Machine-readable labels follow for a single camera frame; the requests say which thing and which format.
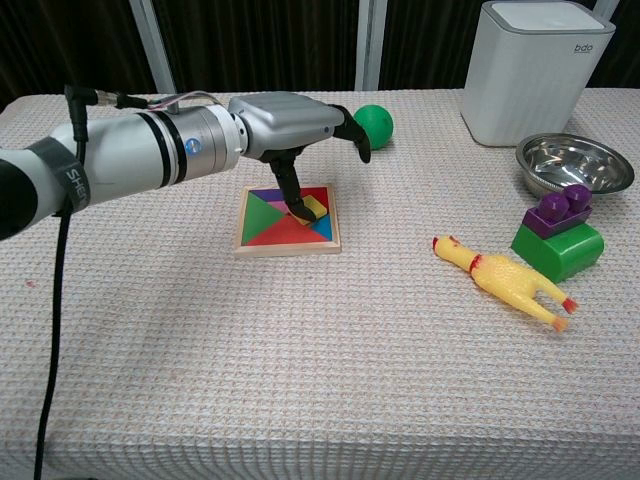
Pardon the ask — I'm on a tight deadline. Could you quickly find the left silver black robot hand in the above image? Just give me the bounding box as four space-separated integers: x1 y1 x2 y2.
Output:
227 92 373 224

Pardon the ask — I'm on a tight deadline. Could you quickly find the small yellow block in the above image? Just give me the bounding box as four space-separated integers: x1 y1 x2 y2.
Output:
289 196 328 225

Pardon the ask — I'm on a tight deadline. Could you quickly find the purple tangram piece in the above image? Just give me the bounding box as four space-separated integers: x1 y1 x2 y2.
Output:
251 187 294 204

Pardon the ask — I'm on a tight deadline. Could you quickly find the orange-red triangle tangram piece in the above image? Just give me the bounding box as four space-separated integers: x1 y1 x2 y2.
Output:
295 186 331 207

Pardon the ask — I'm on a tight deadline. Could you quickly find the green large triangle tangram piece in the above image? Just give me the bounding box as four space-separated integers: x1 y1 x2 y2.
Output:
241 188 288 246

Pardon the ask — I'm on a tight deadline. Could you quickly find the red large triangle tangram piece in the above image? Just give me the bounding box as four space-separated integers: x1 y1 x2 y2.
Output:
248 214 334 248

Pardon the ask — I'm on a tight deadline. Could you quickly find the blue triangle tangram piece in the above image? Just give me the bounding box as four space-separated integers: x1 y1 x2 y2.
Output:
310 214 334 243

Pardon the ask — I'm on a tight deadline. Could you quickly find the wooden tangram puzzle tray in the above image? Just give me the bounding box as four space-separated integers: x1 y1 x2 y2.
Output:
233 183 345 258

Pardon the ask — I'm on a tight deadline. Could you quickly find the white plastic lidded bin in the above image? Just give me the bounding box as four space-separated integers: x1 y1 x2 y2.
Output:
460 0 617 148

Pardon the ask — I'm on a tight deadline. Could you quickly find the dark brown curtain panel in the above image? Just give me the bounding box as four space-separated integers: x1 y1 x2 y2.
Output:
594 0 640 92
379 0 492 92
155 0 362 95
0 0 152 114

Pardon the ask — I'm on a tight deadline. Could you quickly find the green ball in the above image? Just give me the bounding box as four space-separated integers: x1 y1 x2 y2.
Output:
352 103 395 151

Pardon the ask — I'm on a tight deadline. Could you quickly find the beige woven tablecloth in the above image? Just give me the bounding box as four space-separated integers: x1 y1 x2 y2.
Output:
0 88 640 480

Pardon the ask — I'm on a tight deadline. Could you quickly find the yellow rubber chicken toy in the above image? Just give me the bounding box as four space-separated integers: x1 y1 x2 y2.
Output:
432 235 580 334

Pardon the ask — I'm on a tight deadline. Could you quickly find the purple toy building block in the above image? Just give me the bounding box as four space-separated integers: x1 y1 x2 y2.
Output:
523 183 595 240

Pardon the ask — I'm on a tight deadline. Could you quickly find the stainless steel bowl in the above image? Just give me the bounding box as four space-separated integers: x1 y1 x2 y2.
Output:
515 132 636 199

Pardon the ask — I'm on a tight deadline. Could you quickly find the green toy building block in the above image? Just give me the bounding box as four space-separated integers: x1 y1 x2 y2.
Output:
510 219 605 284

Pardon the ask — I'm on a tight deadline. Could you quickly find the grey metal frame post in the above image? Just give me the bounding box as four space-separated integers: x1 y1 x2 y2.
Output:
128 0 179 95
355 0 389 92

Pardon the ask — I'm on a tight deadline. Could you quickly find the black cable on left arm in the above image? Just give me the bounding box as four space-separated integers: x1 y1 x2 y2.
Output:
32 84 104 480

